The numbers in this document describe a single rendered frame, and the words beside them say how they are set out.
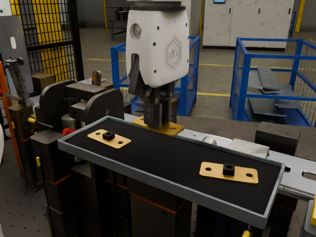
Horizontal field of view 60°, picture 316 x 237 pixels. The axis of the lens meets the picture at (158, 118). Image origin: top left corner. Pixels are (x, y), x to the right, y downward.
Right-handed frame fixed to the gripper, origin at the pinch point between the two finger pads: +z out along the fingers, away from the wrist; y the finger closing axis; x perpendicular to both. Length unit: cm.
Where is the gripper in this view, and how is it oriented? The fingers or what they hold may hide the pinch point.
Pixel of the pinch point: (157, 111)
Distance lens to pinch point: 43.5
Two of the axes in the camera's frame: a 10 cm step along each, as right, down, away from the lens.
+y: 6.0, -3.2, 7.4
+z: -0.1, 9.2, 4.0
